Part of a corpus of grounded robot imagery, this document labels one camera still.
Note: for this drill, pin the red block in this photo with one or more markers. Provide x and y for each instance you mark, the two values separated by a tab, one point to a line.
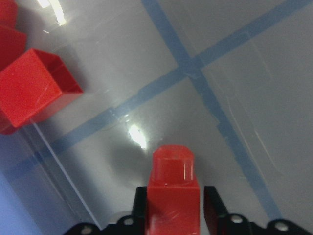
12	42
173	193
33	88

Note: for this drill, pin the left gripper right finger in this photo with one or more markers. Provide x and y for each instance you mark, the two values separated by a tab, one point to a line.
220	222

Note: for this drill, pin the clear plastic storage box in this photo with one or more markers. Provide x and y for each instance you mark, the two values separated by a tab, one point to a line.
230	79

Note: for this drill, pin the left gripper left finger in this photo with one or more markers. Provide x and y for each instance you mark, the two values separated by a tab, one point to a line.
132	224

